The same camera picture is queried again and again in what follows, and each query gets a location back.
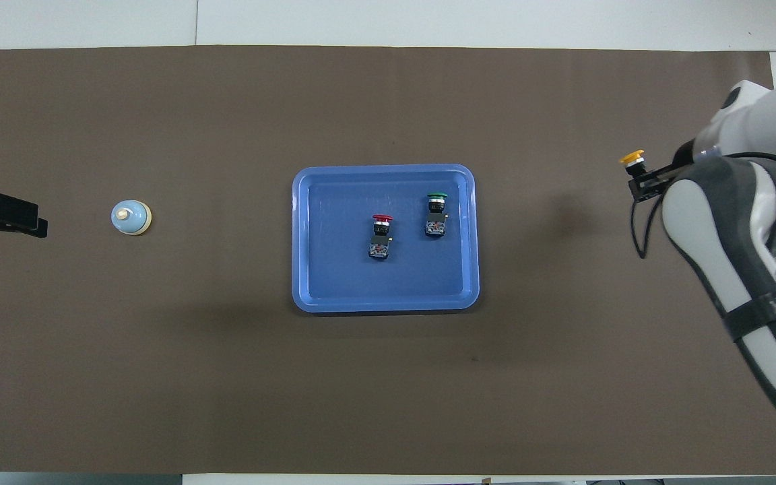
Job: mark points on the blue plastic tray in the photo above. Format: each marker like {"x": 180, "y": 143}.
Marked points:
{"x": 334, "y": 269}

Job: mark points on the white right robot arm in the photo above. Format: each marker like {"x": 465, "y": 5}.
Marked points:
{"x": 718, "y": 236}

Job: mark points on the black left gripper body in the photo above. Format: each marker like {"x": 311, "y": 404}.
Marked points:
{"x": 7, "y": 210}

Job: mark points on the red push button switch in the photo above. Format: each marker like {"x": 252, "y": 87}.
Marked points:
{"x": 380, "y": 248}

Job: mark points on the yellow push button switch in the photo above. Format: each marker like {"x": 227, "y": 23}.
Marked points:
{"x": 632, "y": 158}

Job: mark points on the light blue desk bell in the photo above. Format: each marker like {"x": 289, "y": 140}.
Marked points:
{"x": 131, "y": 222}

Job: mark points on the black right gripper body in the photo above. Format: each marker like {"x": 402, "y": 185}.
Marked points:
{"x": 681, "y": 162}

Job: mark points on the green push button switch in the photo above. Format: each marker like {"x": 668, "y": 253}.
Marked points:
{"x": 436, "y": 225}

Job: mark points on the brown table mat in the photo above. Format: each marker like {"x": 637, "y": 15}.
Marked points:
{"x": 159, "y": 370}

